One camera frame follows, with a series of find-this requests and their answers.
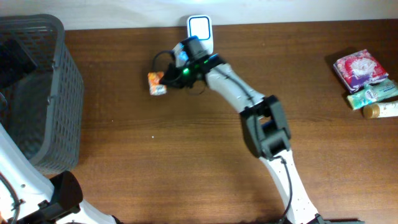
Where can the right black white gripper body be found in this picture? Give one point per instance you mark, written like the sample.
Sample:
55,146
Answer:
171,75

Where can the orange snack packet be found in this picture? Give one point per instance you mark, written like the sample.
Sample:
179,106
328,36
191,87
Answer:
155,87

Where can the red purple snack packet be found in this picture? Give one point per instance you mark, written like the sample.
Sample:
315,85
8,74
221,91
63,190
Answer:
359,69

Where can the teal green snack packet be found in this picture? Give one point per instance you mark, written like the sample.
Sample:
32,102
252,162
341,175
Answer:
383,90

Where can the white lotion tube gold cap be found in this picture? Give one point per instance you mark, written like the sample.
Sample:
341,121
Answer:
380,110

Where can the teal tissue pocket pack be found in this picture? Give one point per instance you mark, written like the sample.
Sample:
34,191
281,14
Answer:
362,98

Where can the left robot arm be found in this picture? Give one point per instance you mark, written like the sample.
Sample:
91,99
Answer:
27,196

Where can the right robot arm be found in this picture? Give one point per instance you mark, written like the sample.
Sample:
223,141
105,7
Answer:
265,128

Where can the grey plastic mesh basket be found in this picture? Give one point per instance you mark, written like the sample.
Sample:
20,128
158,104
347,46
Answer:
42,109

